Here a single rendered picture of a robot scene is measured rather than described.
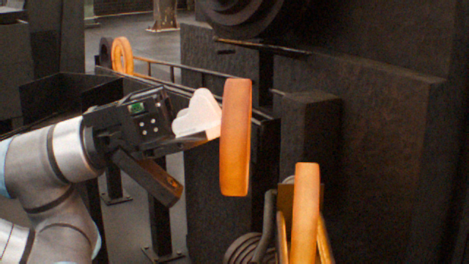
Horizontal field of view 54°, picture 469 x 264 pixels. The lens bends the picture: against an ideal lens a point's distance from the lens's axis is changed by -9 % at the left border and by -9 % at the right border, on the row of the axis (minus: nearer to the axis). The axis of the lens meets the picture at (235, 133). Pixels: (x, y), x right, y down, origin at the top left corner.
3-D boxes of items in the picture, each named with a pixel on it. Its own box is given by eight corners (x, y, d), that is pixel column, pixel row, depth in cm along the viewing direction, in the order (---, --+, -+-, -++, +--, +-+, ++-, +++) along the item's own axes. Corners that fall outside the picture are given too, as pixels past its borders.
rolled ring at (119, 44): (121, 92, 194) (128, 92, 196) (129, 61, 180) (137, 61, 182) (108, 59, 202) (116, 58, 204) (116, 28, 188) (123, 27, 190)
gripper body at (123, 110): (157, 94, 61) (74, 119, 63) (177, 158, 64) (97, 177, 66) (168, 81, 69) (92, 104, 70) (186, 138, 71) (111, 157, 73)
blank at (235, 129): (252, 73, 72) (229, 72, 73) (250, 86, 57) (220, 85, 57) (248, 176, 76) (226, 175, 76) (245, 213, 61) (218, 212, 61)
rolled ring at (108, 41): (108, 36, 196) (116, 34, 198) (97, 37, 212) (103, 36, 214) (112, 80, 200) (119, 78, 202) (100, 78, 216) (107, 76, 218)
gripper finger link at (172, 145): (204, 133, 62) (138, 149, 63) (207, 145, 62) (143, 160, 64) (207, 122, 66) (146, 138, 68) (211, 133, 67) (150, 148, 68)
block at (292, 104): (314, 190, 111) (319, 86, 103) (337, 203, 105) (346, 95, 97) (275, 202, 106) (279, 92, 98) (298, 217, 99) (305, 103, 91)
